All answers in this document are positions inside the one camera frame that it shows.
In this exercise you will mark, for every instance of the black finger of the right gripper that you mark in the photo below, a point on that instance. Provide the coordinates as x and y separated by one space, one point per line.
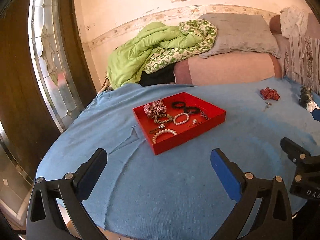
294 151

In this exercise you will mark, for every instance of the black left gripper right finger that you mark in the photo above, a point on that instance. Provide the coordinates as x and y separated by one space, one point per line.
273 219

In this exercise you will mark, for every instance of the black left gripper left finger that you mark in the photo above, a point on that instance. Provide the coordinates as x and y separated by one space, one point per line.
44 219

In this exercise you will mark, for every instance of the red plaid scrunchie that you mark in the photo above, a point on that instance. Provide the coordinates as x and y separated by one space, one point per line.
155 110

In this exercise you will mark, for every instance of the white flower hair clip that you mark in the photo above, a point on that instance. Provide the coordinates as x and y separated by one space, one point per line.
311 106

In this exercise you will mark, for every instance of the red polka dot bow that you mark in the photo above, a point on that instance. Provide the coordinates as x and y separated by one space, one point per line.
269 93

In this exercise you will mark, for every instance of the striped floral pillow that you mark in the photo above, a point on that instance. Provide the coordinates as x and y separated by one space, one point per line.
302 61

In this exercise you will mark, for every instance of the blue bed blanket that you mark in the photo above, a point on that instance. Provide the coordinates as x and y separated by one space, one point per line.
177 194

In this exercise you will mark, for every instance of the pink rhinestone hair clip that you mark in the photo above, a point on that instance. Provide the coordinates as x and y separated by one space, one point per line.
204 115

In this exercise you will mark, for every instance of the pink bolster cushion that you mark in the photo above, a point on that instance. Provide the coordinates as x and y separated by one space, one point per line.
228 68

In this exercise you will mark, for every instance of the wooden door with glass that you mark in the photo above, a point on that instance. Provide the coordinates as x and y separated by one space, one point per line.
45 85

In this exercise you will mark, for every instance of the white patterned cloth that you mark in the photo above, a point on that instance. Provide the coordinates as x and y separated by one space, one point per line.
293 22

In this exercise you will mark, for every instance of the red tray box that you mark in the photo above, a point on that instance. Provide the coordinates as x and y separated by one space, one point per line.
175 127

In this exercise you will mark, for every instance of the grey pillow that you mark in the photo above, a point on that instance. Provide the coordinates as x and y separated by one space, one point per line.
241 32

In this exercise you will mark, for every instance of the black garment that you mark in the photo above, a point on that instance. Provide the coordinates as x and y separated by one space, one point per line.
162 76

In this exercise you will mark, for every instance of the green quilted comforter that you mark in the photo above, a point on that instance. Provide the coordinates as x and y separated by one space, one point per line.
156 46

